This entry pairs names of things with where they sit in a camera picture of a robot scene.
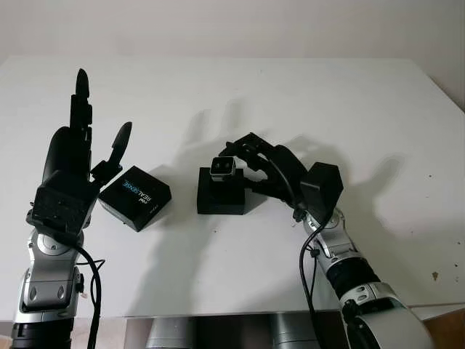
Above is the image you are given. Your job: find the black camera box base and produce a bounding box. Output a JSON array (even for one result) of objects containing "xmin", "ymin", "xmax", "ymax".
[{"xmin": 197, "ymin": 166, "xmax": 250, "ymax": 215}]

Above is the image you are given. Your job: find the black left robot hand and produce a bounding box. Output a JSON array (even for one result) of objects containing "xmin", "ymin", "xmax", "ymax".
[{"xmin": 41, "ymin": 68, "xmax": 133, "ymax": 193}]

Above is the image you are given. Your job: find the black RealSense box lid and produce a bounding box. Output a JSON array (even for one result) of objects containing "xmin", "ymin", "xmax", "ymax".
[{"xmin": 97, "ymin": 165, "xmax": 173, "ymax": 233}]

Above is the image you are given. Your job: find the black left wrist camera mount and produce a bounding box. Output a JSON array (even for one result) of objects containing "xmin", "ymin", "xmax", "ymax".
[{"xmin": 25, "ymin": 176, "xmax": 96, "ymax": 237}]

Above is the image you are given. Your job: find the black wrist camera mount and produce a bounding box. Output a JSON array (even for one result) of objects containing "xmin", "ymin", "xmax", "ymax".
[
  {"xmin": 25, "ymin": 176, "xmax": 96, "ymax": 237},
  {"xmin": 299, "ymin": 162, "xmax": 344, "ymax": 222}
]

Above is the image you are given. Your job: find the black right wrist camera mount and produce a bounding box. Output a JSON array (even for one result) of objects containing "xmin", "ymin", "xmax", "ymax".
[{"xmin": 299, "ymin": 162, "xmax": 344, "ymax": 222}]

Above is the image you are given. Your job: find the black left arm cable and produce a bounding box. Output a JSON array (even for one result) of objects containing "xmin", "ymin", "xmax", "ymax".
[{"xmin": 46, "ymin": 232, "xmax": 106, "ymax": 349}]

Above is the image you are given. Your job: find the small silver depth camera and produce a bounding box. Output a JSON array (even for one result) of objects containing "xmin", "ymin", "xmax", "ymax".
[{"xmin": 209, "ymin": 156, "xmax": 237, "ymax": 182}]

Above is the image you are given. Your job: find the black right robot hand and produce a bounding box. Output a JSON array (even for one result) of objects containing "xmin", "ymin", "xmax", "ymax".
[{"xmin": 217, "ymin": 132, "xmax": 309, "ymax": 209}]

